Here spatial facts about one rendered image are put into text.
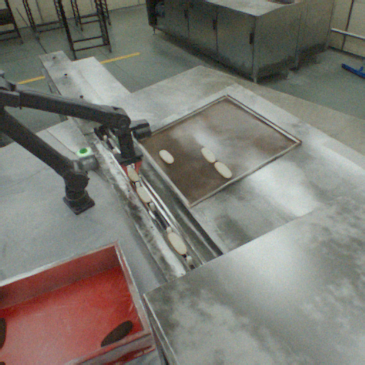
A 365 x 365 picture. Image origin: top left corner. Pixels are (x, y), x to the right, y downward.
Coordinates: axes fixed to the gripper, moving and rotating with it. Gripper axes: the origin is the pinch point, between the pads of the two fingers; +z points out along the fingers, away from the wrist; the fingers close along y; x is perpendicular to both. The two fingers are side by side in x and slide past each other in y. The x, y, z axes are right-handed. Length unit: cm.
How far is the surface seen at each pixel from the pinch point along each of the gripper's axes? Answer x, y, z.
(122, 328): -57, -26, 5
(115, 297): -46, -24, 6
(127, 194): -9.0, -5.5, 2.0
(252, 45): 186, 204, 37
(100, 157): 21.2, -6.9, 2.0
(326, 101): 116, 251, 87
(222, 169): -23.1, 28.0, -5.1
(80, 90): 86, 2, -4
